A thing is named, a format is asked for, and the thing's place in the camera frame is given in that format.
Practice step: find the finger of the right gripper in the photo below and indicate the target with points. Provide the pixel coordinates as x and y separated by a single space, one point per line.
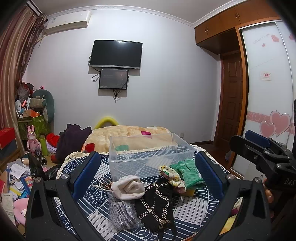
257 139
248 150

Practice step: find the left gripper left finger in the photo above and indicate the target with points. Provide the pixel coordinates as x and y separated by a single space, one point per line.
42 221

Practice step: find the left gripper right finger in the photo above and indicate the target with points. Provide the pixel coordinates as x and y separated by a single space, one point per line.
253 219

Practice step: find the green knitted gloves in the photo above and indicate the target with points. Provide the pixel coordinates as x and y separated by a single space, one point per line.
189 174

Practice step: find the floral fabric scrunchie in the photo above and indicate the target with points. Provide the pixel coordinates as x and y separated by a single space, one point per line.
173 178

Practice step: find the grey glitter pouch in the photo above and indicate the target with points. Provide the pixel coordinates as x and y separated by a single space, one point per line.
122 215

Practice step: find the black gold-patterned cloth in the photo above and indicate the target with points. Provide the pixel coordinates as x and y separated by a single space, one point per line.
155 208

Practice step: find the white cloth pouch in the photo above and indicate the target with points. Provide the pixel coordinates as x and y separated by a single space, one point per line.
128 188

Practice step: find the yellow green sponge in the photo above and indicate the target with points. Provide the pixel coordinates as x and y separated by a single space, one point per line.
189 193

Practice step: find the brown wooden door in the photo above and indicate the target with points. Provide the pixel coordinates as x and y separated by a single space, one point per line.
231 99

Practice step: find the pink plush toy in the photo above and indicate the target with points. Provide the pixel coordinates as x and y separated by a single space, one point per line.
20 210

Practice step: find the green bottle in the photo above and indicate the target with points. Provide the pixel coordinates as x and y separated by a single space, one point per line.
43 145

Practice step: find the pink rabbit figurine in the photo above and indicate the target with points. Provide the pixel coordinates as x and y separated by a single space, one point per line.
32 144

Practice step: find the red cushion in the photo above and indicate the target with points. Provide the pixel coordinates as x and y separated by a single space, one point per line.
52 139

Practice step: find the dark purple garment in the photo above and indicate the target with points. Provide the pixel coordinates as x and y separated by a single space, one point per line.
71 140

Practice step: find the red box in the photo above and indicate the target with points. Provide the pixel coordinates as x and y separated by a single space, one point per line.
7 135

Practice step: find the green storage box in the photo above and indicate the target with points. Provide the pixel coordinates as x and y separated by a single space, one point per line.
41 127

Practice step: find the clear plastic storage box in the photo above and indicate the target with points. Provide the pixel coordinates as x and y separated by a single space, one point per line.
141 156

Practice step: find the wooden wardrobe with sliding door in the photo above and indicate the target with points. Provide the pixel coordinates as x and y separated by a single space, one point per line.
267 48

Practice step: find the green grey plush toy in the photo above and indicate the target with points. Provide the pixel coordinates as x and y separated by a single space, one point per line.
42 101

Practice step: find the striped brown curtain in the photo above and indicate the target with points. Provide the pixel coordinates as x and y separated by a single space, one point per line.
17 43

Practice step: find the white air conditioner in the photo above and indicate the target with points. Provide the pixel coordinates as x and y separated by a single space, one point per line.
67 22

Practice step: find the small black wall monitor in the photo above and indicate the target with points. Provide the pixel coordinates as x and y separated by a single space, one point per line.
113 79

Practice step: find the large black wall television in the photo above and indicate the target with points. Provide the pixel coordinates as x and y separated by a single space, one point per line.
117 54

